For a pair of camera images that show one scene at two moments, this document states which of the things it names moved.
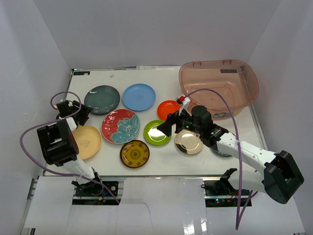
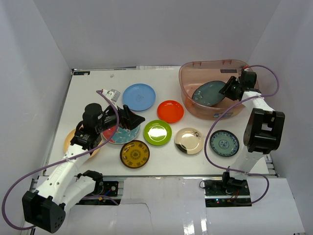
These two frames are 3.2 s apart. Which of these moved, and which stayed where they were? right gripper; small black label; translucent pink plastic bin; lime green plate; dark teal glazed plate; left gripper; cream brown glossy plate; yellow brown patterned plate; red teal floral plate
Moved: dark teal glazed plate; right gripper; left gripper
Stayed: cream brown glossy plate; yellow brown patterned plate; translucent pink plastic bin; red teal floral plate; lime green plate; small black label
